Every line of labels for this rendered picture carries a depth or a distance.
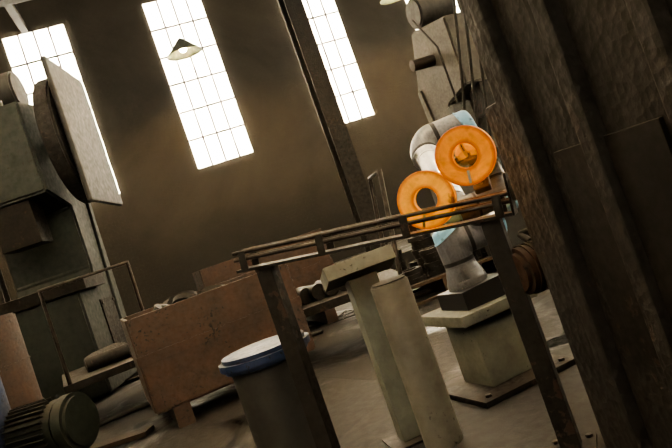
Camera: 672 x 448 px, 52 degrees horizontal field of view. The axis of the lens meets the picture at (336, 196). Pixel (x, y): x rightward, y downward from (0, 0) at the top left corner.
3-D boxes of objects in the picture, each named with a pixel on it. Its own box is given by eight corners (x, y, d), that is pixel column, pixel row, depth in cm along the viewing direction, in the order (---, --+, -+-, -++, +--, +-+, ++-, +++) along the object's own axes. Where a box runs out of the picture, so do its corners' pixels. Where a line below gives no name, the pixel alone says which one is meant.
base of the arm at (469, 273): (441, 294, 255) (431, 269, 255) (470, 278, 262) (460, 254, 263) (466, 289, 242) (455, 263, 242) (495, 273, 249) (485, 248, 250)
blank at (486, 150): (487, 118, 171) (489, 118, 174) (427, 133, 177) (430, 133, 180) (501, 178, 172) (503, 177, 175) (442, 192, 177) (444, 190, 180)
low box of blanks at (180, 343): (289, 358, 451) (257, 263, 454) (324, 367, 383) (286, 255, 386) (151, 416, 418) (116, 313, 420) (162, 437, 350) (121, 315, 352)
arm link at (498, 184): (484, 224, 202) (469, 191, 205) (520, 209, 201) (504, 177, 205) (486, 217, 194) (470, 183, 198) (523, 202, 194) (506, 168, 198)
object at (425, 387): (470, 439, 204) (411, 274, 206) (434, 455, 201) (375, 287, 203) (454, 430, 216) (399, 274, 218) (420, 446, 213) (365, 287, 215)
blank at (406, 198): (456, 172, 176) (458, 171, 179) (397, 169, 181) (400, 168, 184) (453, 231, 177) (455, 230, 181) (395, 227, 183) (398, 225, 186)
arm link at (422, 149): (395, 130, 234) (442, 211, 194) (424, 118, 233) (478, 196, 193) (404, 157, 240) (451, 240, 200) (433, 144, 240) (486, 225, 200)
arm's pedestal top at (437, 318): (422, 326, 261) (418, 316, 261) (489, 297, 272) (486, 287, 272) (464, 328, 231) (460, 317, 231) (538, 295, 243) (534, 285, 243)
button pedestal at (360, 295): (457, 426, 218) (393, 243, 220) (389, 457, 212) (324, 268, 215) (439, 416, 234) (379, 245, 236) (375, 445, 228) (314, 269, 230)
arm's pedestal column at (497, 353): (431, 394, 262) (408, 330, 263) (513, 355, 277) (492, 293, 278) (487, 408, 225) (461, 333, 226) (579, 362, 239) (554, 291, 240)
